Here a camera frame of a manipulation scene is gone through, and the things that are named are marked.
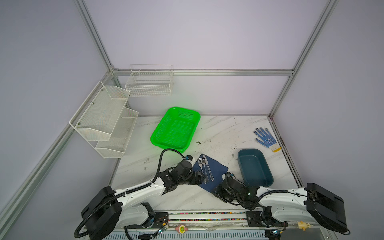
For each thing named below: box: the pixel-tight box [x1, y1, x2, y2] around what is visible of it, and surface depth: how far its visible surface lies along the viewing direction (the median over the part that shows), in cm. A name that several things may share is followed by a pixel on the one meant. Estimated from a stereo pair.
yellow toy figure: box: [297, 220, 314, 231], surface depth 69 cm
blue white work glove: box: [253, 127, 282, 153], surface depth 108 cm
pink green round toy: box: [175, 224, 189, 234], surface depth 69 cm
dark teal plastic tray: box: [237, 148, 274, 188], surface depth 93 cm
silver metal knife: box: [203, 154, 214, 182], surface depth 92 cm
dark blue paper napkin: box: [192, 153, 229, 192], surface depth 93 cm
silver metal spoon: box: [201, 156, 209, 182], surface depth 95 cm
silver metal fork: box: [198, 157, 207, 185], surface depth 96 cm
